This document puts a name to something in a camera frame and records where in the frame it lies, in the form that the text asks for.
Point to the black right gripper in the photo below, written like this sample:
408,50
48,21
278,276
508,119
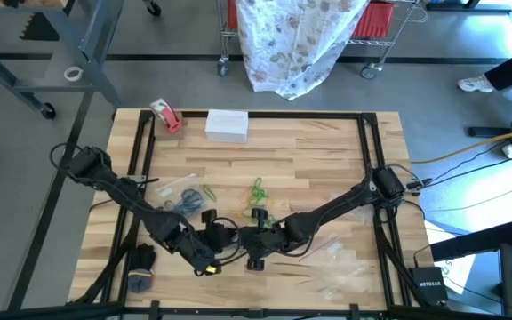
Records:
265,242

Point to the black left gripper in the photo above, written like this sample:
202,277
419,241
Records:
218,235

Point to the white cardboard box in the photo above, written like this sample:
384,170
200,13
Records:
227,126

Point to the black jagged foam piece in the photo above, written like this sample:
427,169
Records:
42,29

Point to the red tape dispenser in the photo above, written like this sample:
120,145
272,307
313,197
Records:
167,116

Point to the green rubber band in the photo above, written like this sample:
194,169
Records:
258,182
209,192
256,195

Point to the white tape roll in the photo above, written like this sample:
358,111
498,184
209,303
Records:
66,74

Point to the white paper sheet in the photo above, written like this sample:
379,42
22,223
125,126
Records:
458,271

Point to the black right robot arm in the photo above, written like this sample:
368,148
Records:
336,202

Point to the red plastic bin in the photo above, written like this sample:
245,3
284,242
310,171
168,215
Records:
373,20
232,13

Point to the black grey work glove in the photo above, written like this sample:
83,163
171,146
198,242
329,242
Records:
142,260

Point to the white floral curtain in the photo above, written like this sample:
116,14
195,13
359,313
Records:
291,44

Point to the black metal beam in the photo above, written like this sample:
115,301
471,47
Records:
474,242

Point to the person's shoe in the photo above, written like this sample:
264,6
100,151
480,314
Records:
476,84

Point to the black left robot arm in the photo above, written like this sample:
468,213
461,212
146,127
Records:
122,191

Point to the black stand foot bar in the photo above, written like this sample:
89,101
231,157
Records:
469,7
489,132

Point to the black Netgear network switch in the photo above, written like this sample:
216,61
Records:
429,284

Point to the wide blue rubber band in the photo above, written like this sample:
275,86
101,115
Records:
196,197
184,205

